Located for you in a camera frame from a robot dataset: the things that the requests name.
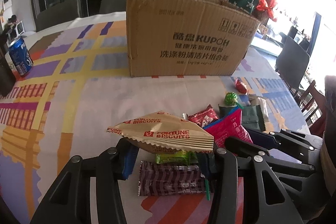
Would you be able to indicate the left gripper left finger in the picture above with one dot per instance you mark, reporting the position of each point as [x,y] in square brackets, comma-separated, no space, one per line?
[68,198]

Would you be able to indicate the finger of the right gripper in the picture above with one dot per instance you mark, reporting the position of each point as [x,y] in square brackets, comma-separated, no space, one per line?
[244,149]
[292,143]

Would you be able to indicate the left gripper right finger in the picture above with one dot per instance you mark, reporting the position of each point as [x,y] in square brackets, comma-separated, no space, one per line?
[246,190]

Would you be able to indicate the dark green snack packet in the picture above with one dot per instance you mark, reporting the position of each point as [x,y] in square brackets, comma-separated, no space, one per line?
[251,116]

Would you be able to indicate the pink red snack bag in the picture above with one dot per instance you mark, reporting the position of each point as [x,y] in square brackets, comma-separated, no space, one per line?
[228,126]

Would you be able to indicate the green lollipop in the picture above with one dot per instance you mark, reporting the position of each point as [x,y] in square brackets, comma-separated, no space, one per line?
[231,99]

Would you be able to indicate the beige Fortune Biscuits packet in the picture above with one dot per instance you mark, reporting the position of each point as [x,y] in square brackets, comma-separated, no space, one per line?
[162,132]

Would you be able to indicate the green small snack packet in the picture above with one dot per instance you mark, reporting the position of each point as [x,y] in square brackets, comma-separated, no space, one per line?
[180,157]

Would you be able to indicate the white clear snack packet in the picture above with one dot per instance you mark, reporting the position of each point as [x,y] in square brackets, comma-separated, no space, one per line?
[256,100]

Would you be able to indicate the dark chair right side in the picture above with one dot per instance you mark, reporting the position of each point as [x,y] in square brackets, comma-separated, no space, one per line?
[292,62]

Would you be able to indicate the purple striped snack bar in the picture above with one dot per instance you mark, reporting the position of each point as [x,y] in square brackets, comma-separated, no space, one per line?
[171,180]

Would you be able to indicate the red heart snack packet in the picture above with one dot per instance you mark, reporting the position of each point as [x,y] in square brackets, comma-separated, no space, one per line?
[204,117]

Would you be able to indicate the red wrapped candy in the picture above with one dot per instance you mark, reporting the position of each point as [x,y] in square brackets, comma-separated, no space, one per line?
[241,87]

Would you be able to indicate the colourful patterned tablecloth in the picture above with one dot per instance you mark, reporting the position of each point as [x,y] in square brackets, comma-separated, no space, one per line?
[80,85]

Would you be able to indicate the black mug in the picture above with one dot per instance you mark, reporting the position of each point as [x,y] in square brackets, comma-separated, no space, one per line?
[7,78]

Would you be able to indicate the red ribbon bow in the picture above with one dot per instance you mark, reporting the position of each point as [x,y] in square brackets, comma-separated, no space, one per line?
[267,6]

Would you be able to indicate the blue Pepsi can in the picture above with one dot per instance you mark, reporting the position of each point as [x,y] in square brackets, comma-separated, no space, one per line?
[20,56]

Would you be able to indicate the brown cardboard box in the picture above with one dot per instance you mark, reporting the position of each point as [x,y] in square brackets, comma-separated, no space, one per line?
[186,37]

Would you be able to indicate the dark grey dining chair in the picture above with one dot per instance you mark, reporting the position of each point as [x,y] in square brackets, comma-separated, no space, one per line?
[109,6]
[57,14]

